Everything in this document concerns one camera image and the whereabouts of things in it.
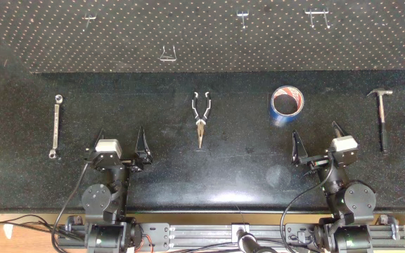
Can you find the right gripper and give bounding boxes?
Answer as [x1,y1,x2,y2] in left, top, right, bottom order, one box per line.
[291,121,360,173]

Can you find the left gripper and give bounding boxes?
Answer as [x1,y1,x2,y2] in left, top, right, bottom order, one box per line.
[85,126,153,173]

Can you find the wrench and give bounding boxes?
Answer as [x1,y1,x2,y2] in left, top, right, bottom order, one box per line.
[49,93,64,160]

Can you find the black and white pliers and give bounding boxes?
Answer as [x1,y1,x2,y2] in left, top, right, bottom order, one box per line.
[191,91,212,150]

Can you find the black pegboard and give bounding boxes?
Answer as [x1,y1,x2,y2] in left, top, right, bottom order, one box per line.
[0,0,405,74]

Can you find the roll of blue tape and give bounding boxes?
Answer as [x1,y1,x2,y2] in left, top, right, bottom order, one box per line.
[269,85,305,128]

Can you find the hammer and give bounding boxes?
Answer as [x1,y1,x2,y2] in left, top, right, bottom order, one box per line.
[366,87,394,155]

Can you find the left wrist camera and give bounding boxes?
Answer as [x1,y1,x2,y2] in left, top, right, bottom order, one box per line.
[94,138,123,159]

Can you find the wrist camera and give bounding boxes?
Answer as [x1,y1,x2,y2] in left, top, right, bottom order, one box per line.
[330,135,360,157]
[94,138,123,159]

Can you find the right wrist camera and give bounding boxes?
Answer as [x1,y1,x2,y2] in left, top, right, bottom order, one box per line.
[330,135,360,157]

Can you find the black cable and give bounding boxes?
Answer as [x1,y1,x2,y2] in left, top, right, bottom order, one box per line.
[279,161,335,253]
[50,162,91,253]

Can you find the thin black wire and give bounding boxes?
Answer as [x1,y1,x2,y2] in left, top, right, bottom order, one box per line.
[0,213,84,242]

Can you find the mounting rail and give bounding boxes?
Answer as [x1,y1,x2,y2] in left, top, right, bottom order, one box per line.
[57,214,405,253]

